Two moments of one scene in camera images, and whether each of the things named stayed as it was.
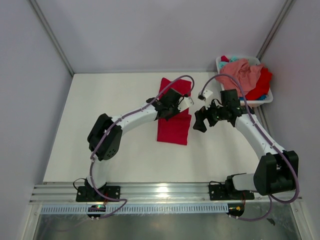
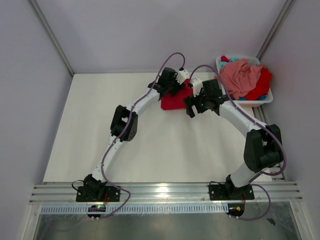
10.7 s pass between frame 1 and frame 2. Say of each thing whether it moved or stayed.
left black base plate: stayed
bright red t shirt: stayed
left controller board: stayed
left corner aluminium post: stayed
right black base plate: stayed
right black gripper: moved
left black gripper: moved
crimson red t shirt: moved
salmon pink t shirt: stayed
